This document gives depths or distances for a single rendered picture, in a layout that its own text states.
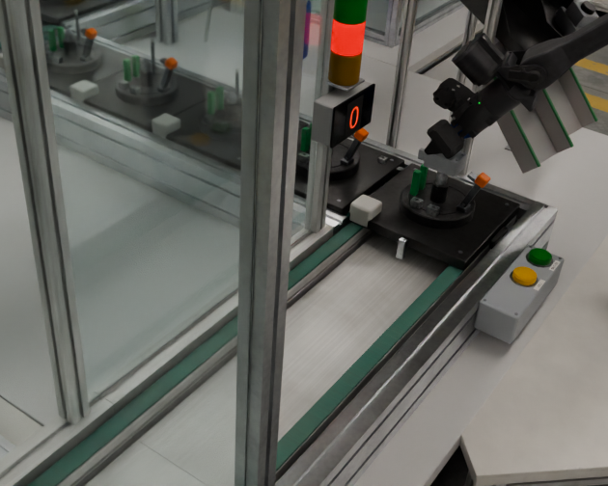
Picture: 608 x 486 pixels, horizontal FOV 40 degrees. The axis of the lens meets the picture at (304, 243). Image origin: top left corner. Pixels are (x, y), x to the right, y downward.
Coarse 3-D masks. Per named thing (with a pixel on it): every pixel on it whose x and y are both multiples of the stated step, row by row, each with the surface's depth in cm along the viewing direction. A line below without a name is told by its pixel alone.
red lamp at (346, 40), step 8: (336, 24) 127; (344, 24) 126; (360, 24) 127; (336, 32) 128; (344, 32) 127; (352, 32) 127; (360, 32) 127; (336, 40) 128; (344, 40) 128; (352, 40) 128; (360, 40) 128; (336, 48) 129; (344, 48) 128; (352, 48) 128; (360, 48) 129
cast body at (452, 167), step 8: (424, 152) 154; (424, 160) 153; (432, 160) 151; (440, 160) 150; (448, 160) 150; (456, 160) 150; (464, 160) 152; (432, 168) 152; (440, 168) 151; (448, 168) 150; (456, 168) 150
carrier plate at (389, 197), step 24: (408, 168) 170; (384, 192) 162; (480, 192) 164; (384, 216) 155; (480, 216) 157; (504, 216) 158; (408, 240) 150; (432, 240) 150; (456, 240) 150; (480, 240) 151; (456, 264) 147
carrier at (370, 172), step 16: (336, 160) 167; (352, 160) 166; (368, 160) 172; (400, 160) 172; (336, 176) 164; (352, 176) 166; (368, 176) 166; (384, 176) 167; (336, 192) 161; (352, 192) 161; (368, 192) 163; (336, 208) 157
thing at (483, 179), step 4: (468, 176) 150; (472, 176) 150; (476, 176) 151; (480, 176) 149; (484, 176) 149; (488, 176) 150; (472, 180) 150; (476, 180) 150; (480, 180) 149; (484, 180) 149; (488, 180) 149; (476, 184) 150; (480, 184) 149; (484, 184) 149; (472, 188) 151; (476, 188) 151; (480, 188) 151; (472, 192) 152; (476, 192) 151; (468, 196) 152; (472, 196) 152; (464, 200) 153; (468, 200) 153; (464, 204) 154
